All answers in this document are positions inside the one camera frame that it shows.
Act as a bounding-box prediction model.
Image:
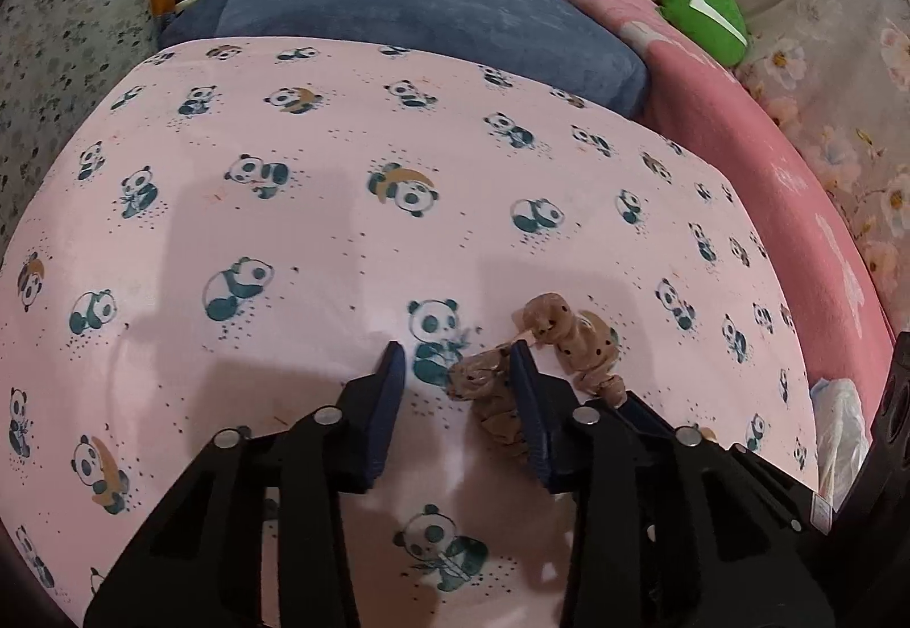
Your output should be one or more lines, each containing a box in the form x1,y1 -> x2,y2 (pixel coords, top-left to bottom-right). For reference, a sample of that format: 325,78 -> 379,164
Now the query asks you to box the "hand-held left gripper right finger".
508,342 -> 836,628

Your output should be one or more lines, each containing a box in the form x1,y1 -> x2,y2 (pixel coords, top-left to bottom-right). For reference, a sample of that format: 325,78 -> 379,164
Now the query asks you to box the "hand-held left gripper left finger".
84,341 -> 408,628

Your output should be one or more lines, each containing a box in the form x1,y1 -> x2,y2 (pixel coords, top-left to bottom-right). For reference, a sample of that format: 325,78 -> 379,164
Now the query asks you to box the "white plastic bag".
810,378 -> 872,502

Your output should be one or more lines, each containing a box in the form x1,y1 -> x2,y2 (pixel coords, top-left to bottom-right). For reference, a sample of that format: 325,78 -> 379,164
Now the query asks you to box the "brown sheer stocking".
446,292 -> 627,458

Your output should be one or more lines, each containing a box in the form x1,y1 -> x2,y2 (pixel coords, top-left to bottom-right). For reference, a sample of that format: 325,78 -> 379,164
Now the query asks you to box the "pink panda printed sheet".
0,36 -> 833,628

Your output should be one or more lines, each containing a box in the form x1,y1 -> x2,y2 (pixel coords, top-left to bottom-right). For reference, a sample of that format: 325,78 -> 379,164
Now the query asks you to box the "pink blanket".
536,0 -> 893,387

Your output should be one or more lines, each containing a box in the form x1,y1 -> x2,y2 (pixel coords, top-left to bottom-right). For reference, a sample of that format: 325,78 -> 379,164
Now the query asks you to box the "blue cushion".
158,0 -> 650,117

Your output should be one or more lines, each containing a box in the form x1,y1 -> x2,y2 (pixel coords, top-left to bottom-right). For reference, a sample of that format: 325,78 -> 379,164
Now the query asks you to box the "white floral fabric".
704,0 -> 910,337

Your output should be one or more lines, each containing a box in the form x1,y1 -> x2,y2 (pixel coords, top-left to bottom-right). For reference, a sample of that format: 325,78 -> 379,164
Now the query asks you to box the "green pillow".
660,0 -> 751,67

